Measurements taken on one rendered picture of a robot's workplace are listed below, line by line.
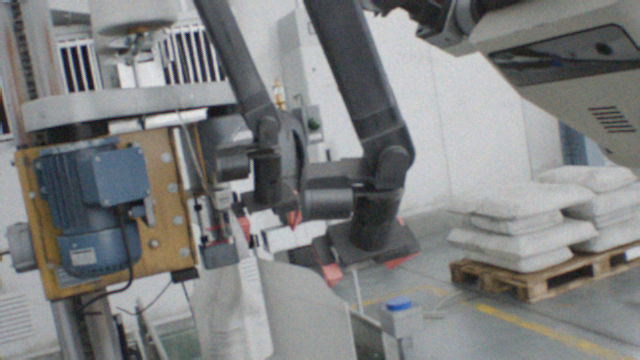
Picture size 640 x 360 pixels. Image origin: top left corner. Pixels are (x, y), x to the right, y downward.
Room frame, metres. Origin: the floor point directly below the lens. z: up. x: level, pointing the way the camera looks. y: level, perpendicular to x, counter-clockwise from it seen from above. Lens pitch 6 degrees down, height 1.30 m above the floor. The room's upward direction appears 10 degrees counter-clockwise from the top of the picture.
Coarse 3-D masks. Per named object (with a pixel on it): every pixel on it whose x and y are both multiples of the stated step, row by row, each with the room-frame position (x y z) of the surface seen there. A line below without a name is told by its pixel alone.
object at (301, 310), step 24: (264, 264) 1.37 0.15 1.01; (288, 264) 1.28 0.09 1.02; (264, 288) 1.38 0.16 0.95; (288, 288) 1.11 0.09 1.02; (312, 288) 1.20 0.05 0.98; (288, 312) 1.12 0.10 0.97; (312, 312) 1.05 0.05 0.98; (336, 312) 0.98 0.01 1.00; (288, 336) 1.14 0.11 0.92; (312, 336) 1.06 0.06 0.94; (336, 336) 1.00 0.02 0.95
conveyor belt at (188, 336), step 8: (184, 328) 3.12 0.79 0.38; (192, 328) 3.09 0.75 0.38; (160, 336) 3.04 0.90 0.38; (168, 336) 3.02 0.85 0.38; (176, 336) 3.00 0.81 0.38; (184, 336) 2.98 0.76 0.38; (192, 336) 2.96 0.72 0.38; (168, 344) 2.90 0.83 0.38; (176, 344) 2.88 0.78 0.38; (184, 344) 2.86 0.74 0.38; (192, 344) 2.84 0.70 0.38; (200, 344) 2.82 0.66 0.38; (168, 352) 2.78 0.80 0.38; (176, 352) 2.76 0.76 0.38; (184, 352) 2.75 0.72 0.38; (192, 352) 2.73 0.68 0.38; (200, 352) 2.71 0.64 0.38
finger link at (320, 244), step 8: (312, 240) 0.87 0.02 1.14; (320, 240) 0.87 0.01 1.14; (328, 240) 0.87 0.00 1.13; (312, 248) 0.87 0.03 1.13; (320, 248) 0.86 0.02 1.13; (328, 248) 0.86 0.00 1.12; (320, 256) 0.85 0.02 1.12; (328, 256) 0.85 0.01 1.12; (320, 264) 0.85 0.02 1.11; (328, 264) 0.85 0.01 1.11; (336, 264) 0.85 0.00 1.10; (328, 272) 0.84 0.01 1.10; (336, 272) 0.84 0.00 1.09; (328, 280) 0.89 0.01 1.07; (336, 280) 0.85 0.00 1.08
